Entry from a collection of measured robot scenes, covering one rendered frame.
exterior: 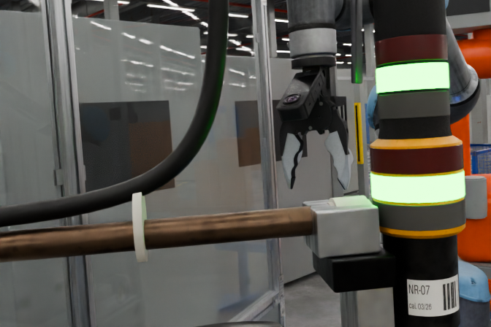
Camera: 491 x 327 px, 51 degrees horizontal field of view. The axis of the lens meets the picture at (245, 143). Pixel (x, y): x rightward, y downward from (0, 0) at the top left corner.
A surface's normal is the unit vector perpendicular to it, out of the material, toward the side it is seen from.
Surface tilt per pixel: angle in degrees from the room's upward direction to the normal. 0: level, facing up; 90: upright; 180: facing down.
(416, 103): 90
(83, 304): 90
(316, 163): 90
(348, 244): 90
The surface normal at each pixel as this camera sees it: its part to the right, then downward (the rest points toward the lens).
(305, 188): 0.68, 0.00
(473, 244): -0.32, 0.07
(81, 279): 0.88, -0.03
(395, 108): -0.67, 0.08
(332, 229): 0.11, 0.04
